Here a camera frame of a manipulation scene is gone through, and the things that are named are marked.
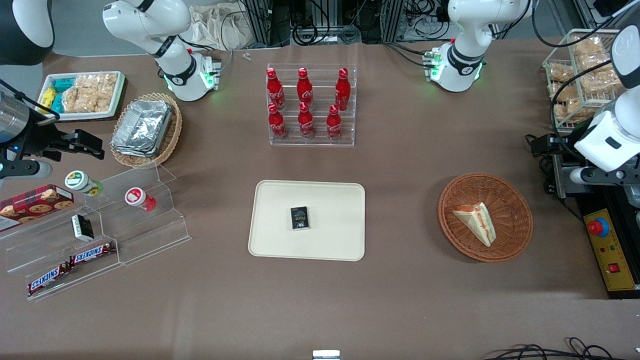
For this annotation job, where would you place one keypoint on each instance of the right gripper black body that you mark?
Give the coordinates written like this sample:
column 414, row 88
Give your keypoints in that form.
column 41, row 140

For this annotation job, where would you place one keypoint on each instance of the triangular sandwich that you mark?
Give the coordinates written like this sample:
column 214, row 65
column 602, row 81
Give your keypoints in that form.
column 475, row 220

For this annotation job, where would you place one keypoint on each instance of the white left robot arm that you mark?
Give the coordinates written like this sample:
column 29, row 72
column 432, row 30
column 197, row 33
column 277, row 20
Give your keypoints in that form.
column 467, row 30

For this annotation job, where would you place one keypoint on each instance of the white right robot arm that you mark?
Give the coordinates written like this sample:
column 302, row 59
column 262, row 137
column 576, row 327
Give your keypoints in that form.
column 150, row 22

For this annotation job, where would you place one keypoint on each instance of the aluminium foil tray stack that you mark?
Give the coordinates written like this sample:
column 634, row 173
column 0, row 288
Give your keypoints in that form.
column 142, row 127

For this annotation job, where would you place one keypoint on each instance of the white rectangular snack tray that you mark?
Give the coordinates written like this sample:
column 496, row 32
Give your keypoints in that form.
column 119, row 82

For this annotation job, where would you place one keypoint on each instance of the brown round wicker basket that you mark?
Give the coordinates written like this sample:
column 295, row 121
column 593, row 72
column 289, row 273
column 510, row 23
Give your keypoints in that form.
column 510, row 215

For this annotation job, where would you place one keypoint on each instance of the light oval wicker basket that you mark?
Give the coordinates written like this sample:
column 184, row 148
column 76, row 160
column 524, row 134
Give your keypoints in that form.
column 172, row 135

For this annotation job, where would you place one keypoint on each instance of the beige plastic tray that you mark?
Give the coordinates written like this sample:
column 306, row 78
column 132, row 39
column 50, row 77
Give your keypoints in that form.
column 330, row 200

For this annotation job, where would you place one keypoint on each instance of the clear wrapped bread pack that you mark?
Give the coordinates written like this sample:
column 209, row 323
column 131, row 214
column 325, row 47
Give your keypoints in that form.
column 587, row 46
column 560, row 72
column 597, row 77
column 570, row 111

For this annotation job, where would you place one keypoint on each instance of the green lidded drink bottle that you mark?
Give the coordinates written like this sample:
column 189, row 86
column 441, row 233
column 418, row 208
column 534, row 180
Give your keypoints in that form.
column 80, row 181

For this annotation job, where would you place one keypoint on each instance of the clear rice cracker bag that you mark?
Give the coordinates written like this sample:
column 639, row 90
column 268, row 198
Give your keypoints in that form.
column 100, row 85
column 85, row 102

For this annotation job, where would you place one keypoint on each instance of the teal snack packet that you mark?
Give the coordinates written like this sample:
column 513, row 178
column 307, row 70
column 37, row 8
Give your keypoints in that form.
column 64, row 84
column 58, row 104

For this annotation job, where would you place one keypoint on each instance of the yellow snack packet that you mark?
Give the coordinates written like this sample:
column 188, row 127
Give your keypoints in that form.
column 47, row 96

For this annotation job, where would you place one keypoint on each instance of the red cookie box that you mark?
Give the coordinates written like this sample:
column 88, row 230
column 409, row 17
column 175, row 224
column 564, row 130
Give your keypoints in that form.
column 35, row 205

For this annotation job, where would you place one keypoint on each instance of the black side platform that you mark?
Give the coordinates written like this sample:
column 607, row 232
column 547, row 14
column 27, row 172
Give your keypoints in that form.
column 595, row 200

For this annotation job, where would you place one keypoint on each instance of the red lidded drink bottle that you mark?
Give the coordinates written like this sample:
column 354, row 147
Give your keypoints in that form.
column 137, row 197

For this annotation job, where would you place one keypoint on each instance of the black and white small box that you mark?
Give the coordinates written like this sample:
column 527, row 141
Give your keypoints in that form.
column 82, row 227

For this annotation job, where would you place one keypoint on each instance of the red emergency stop button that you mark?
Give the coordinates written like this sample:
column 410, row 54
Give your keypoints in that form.
column 596, row 227

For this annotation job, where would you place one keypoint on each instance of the Snickers chocolate bar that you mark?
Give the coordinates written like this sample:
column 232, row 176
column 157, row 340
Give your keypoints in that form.
column 47, row 279
column 92, row 253

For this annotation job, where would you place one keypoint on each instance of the clear acrylic stepped stand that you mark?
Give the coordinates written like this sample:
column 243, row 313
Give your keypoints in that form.
column 150, row 235

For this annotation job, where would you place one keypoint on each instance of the yellow emergency stop box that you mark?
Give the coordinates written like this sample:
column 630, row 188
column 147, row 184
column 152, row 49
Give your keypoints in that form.
column 620, row 250

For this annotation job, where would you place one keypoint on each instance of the beige cloth bag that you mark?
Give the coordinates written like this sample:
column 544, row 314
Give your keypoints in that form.
column 215, row 27

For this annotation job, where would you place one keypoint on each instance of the red cola bottle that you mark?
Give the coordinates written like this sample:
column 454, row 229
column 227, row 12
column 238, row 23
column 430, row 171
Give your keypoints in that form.
column 304, row 89
column 274, row 90
column 342, row 90
column 306, row 121
column 277, row 122
column 334, row 123

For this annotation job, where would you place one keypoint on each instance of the small black card box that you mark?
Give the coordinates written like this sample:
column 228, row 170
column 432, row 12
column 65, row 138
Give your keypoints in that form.
column 299, row 218

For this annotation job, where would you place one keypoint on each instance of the clear acrylic bottle rack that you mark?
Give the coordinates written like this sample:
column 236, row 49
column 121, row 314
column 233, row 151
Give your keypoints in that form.
column 320, row 107

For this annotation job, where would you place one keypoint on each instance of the grey metal bracket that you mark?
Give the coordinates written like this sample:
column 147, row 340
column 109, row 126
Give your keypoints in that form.
column 565, row 175

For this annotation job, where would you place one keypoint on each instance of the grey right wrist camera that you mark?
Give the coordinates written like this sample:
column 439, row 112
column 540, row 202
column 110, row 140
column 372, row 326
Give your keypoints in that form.
column 22, row 170

